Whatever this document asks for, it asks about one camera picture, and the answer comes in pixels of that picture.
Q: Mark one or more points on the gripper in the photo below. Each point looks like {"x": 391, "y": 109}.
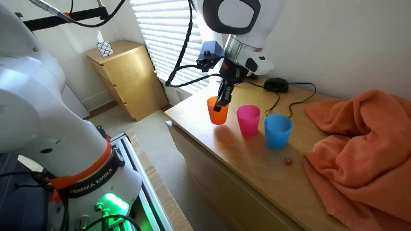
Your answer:
{"x": 231, "y": 71}

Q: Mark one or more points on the orange plastic cup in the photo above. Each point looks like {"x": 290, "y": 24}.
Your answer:
{"x": 217, "y": 116}

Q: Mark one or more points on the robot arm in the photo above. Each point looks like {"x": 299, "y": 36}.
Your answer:
{"x": 38, "y": 106}

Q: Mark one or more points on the pink plastic cup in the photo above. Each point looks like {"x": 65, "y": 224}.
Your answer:
{"x": 248, "y": 122}

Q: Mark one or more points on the blue plastic cup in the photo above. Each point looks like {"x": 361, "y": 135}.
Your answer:
{"x": 277, "y": 133}

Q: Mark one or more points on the long wooden cabinet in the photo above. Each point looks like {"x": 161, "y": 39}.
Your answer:
{"x": 244, "y": 160}

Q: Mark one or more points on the black alarm clock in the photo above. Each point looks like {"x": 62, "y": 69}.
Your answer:
{"x": 276, "y": 85}

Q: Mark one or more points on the white window blind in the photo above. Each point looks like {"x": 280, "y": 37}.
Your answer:
{"x": 163, "y": 38}

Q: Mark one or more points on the small wooden dresser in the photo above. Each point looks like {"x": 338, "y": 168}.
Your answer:
{"x": 135, "y": 80}

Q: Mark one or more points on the small red die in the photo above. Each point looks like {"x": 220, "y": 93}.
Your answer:
{"x": 288, "y": 161}

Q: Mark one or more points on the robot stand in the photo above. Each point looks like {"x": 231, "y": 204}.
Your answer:
{"x": 154, "y": 189}

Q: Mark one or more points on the patterned tissue box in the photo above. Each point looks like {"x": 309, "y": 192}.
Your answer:
{"x": 105, "y": 48}

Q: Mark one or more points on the orange fleece blanket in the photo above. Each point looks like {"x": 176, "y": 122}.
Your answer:
{"x": 362, "y": 150}

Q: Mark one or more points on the white panel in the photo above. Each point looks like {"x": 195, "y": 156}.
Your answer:
{"x": 75, "y": 102}

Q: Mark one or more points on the wall socket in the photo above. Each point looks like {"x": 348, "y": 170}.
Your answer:
{"x": 179, "y": 96}

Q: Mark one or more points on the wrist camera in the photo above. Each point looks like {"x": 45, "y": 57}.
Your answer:
{"x": 210, "y": 51}

